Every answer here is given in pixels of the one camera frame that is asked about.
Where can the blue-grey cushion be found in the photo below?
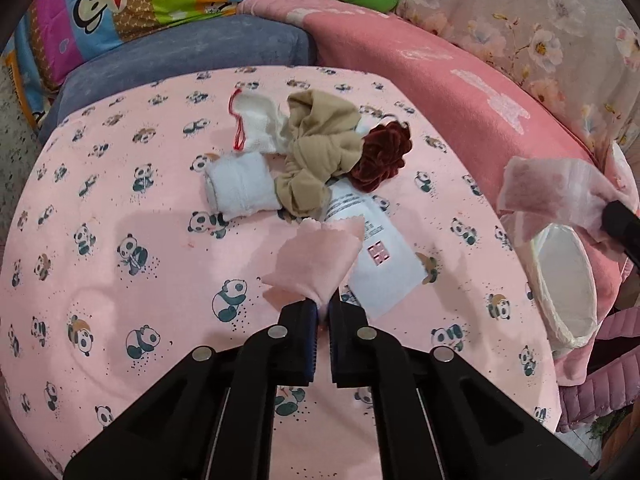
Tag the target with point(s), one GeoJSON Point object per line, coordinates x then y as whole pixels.
{"type": "Point", "coordinates": [200, 45]}

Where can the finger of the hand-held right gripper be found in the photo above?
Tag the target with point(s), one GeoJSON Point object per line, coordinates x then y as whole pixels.
{"type": "Point", "coordinates": [622, 227]}

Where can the pink fabric piece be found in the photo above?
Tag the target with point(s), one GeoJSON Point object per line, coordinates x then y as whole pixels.
{"type": "Point", "coordinates": [310, 265]}

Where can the pink panda print cloth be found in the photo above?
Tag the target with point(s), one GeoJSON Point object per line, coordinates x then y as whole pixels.
{"type": "Point", "coordinates": [150, 200]}

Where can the white printed paper packet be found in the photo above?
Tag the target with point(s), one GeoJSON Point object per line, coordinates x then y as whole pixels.
{"type": "Point", "coordinates": [390, 265]}

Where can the pink and white wipe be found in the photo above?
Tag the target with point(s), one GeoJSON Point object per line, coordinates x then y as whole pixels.
{"type": "Point", "coordinates": [550, 185]}

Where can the pink down jacket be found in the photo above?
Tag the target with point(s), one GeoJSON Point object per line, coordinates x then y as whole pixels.
{"type": "Point", "coordinates": [605, 390]}

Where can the beige scrunchie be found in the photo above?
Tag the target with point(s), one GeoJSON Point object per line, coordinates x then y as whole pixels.
{"type": "Point", "coordinates": [300, 192]}

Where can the white bag-lined trash bin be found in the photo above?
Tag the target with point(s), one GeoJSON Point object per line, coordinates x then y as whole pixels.
{"type": "Point", "coordinates": [570, 280]}

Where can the tan stocking cloth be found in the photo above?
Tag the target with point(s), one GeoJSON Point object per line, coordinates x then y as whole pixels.
{"type": "Point", "coordinates": [320, 120]}

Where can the dark red scrunchie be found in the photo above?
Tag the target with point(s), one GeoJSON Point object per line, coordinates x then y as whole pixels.
{"type": "Point", "coordinates": [380, 157]}

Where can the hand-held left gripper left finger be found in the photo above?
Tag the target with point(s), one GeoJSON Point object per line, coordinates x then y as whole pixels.
{"type": "Point", "coordinates": [305, 340]}

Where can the pink fleece blanket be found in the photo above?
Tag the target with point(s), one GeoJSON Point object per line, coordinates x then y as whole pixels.
{"type": "Point", "coordinates": [425, 75]}

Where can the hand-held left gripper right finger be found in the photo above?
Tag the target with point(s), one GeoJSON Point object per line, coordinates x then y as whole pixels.
{"type": "Point", "coordinates": [340, 345]}

